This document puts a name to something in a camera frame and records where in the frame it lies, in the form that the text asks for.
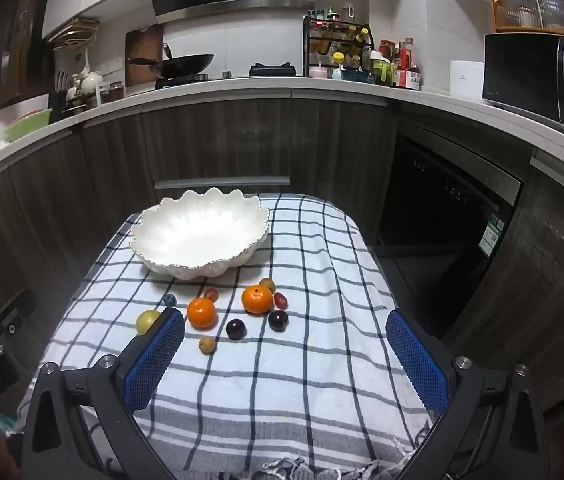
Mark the wooden cutting board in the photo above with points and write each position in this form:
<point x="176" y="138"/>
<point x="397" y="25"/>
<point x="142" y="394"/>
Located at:
<point x="141" y="45"/>

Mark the large brown longan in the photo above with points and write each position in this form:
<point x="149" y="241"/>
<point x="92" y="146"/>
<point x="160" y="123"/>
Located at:
<point x="268" y="284"/>

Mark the black microwave oven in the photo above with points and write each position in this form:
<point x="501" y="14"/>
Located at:
<point x="522" y="75"/>

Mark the hanging wooden rack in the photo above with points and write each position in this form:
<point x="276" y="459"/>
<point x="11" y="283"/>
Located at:
<point x="75" y="32"/>

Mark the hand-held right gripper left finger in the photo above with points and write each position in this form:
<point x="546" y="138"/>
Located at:
<point x="156" y="355"/>

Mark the white scalloped ceramic bowl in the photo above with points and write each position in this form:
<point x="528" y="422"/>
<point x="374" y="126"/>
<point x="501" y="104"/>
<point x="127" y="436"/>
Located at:
<point x="196" y="235"/>

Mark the cluster of sauce bottles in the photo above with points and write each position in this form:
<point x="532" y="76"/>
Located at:
<point x="402" y="67"/>

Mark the red cherry tomato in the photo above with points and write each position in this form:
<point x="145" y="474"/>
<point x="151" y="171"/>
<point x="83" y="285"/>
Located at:
<point x="210" y="294"/>
<point x="281" y="300"/>

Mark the dark wooden door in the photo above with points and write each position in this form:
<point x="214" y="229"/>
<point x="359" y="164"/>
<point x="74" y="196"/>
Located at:
<point x="11" y="35"/>

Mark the black built-in dishwasher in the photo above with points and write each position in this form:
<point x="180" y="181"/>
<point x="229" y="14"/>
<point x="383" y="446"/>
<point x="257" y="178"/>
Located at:
<point x="442" y="240"/>

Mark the black stove burner grate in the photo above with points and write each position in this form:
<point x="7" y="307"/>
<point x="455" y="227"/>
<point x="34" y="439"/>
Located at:
<point x="272" y="69"/>

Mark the white cylindrical appliance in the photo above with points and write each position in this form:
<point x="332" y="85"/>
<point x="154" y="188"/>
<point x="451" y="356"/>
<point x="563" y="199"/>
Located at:
<point x="466" y="80"/>

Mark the white teapot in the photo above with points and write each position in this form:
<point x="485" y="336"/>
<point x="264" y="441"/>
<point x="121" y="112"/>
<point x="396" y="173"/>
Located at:
<point x="92" y="82"/>

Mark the dark wood kitchen cabinets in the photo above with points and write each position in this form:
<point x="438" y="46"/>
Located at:
<point x="262" y="135"/>

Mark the yellow-green round fruit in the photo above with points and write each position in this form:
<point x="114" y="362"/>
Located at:
<point x="145" y="321"/>

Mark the orange mandarin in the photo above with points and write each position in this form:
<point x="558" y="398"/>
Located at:
<point x="201" y="312"/>
<point x="257" y="300"/>

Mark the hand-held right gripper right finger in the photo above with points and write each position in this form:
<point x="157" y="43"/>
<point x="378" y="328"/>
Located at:
<point x="417" y="365"/>

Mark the blueberry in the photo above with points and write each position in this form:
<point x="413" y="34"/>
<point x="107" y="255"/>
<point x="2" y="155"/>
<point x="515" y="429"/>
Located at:
<point x="169" y="300"/>

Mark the small brown longan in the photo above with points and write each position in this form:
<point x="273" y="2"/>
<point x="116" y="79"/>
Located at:
<point x="206" y="345"/>

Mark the dark purple plum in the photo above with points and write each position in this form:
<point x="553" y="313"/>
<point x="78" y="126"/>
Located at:
<point x="278" y="320"/>
<point x="236" y="329"/>

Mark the black wok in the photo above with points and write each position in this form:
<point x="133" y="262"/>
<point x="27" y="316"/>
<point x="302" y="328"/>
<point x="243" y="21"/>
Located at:
<point x="186" y="65"/>

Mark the black and white checked cloth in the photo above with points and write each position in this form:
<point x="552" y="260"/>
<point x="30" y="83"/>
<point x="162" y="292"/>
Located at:
<point x="272" y="400"/>

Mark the green plastic tray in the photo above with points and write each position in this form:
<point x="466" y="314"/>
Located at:
<point x="26" y="127"/>

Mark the glass jar with dark lid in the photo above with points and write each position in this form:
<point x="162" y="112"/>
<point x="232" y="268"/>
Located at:
<point x="112" y="92"/>

